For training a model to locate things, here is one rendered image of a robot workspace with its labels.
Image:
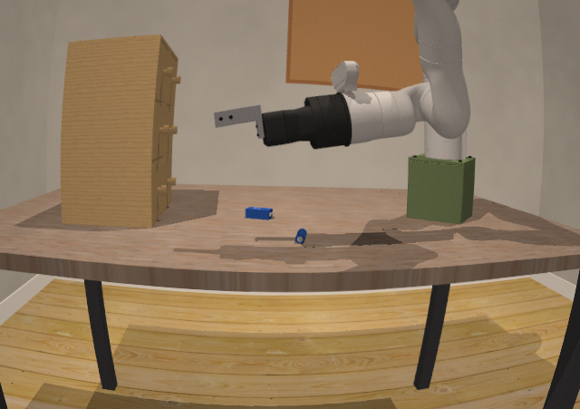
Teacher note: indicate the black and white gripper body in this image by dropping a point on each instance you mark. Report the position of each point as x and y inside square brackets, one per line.
[329, 120]

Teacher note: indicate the small brown wooden chest of drawers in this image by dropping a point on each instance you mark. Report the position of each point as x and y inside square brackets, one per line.
[109, 97]

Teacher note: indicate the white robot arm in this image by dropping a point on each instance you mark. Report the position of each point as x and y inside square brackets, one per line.
[439, 39]

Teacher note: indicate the blue battery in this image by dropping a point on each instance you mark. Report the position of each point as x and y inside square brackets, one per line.
[259, 213]
[300, 236]

